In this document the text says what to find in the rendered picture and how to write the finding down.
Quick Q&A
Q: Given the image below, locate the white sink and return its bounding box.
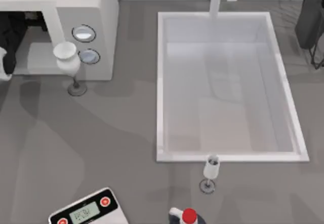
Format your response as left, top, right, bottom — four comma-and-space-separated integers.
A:
153, 11, 310, 164

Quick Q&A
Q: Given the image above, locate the white goblet trophy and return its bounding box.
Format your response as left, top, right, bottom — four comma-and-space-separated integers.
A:
52, 41, 88, 97

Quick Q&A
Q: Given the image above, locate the pale microwave oven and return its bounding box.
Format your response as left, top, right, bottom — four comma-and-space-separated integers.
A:
0, 0, 120, 82

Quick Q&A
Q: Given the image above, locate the black and silver kitchen scale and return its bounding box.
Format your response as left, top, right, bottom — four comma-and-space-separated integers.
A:
48, 186, 130, 224

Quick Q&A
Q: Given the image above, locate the dark bottle with red cap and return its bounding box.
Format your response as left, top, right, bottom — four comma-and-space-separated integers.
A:
168, 206, 206, 224

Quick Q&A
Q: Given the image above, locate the small white stemmed cup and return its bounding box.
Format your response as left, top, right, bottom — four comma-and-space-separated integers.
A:
198, 154, 221, 194

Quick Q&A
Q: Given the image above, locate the round microwave knob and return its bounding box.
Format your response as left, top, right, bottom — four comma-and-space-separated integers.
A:
77, 48, 101, 65
71, 24, 97, 43

